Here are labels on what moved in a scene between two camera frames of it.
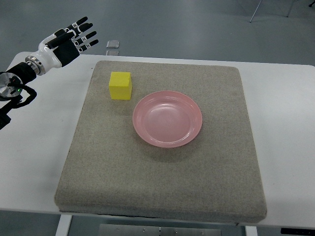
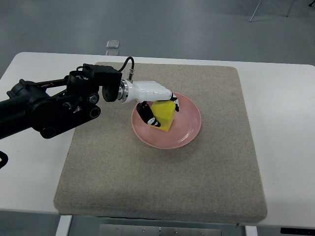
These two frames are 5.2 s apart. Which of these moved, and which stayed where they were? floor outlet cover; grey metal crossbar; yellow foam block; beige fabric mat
Moved: yellow foam block
Stayed: floor outlet cover; beige fabric mat; grey metal crossbar
